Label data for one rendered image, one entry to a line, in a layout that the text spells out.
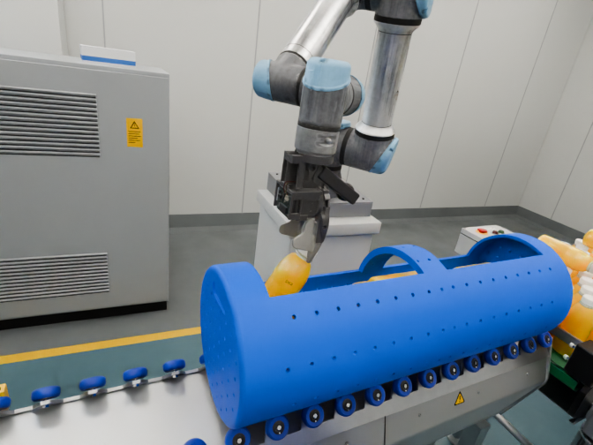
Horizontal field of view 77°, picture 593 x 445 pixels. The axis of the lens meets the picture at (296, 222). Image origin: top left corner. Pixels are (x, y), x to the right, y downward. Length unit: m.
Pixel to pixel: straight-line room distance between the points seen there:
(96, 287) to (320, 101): 2.04
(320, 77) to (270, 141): 3.02
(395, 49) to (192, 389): 0.91
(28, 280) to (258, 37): 2.45
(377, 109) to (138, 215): 1.56
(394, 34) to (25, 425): 1.11
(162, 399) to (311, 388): 0.33
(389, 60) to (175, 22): 2.51
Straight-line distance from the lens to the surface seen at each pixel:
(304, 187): 0.67
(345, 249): 1.21
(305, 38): 0.85
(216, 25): 3.42
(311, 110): 0.63
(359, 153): 1.11
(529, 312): 1.03
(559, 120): 6.11
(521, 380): 1.27
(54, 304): 2.54
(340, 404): 0.82
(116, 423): 0.84
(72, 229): 2.30
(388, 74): 1.05
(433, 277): 0.81
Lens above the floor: 1.57
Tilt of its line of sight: 23 degrees down
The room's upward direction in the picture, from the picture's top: 8 degrees clockwise
